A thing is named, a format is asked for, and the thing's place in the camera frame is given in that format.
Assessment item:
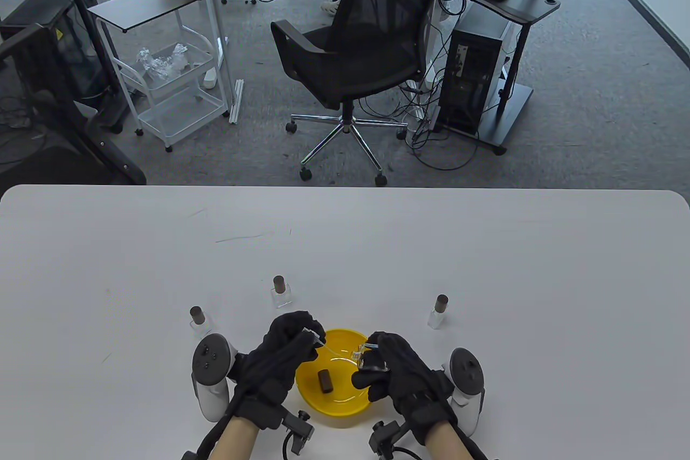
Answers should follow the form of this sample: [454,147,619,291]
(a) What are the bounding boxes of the person's left forearm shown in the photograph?
[208,417,259,460]

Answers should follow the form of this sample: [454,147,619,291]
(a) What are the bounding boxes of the black and white tracking controller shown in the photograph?
[191,333,238,423]
[442,348,486,438]

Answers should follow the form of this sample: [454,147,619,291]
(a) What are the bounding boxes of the black computer tower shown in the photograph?
[438,3,513,137]

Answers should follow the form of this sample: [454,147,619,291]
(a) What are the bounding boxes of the person's right hand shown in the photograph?
[351,332,459,431]

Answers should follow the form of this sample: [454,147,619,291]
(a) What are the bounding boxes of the crumpled clear plastic wrap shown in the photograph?
[136,43,189,79]

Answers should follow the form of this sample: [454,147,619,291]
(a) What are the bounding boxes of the white metal frame desk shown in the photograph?
[141,0,495,125]

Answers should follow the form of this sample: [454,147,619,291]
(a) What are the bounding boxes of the dark wooden cart top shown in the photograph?
[87,0,207,33]

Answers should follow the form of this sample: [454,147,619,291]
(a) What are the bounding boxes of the black mesh office chair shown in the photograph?
[271,0,463,186]

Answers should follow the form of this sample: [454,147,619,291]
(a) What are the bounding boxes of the silver spray nozzle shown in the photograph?
[302,328,351,361]

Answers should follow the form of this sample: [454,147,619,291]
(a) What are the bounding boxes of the black floor cables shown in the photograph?
[358,69,480,172]

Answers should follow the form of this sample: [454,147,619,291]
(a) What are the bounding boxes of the large black equipment frame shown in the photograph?
[0,23,147,186]

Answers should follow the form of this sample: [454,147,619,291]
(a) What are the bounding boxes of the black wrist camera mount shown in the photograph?
[280,410,316,455]
[369,420,410,458]

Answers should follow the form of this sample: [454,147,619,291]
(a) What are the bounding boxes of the black equipment cabinet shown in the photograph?
[0,0,116,105]

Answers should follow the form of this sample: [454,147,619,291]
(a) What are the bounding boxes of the person's right forearm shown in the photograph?
[426,420,475,460]

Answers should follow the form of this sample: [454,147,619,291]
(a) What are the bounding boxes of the white metal utility cart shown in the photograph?
[96,12,231,153]

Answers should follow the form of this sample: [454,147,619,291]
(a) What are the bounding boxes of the yellow bowl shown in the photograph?
[295,328,375,417]

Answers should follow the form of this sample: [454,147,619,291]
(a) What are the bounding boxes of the person's left hand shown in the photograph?
[229,311,327,431]

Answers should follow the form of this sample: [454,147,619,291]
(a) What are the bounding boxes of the black stand pole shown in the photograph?
[50,0,130,134]

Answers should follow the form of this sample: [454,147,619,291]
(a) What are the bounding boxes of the black mobile computer stand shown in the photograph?
[429,0,561,155]

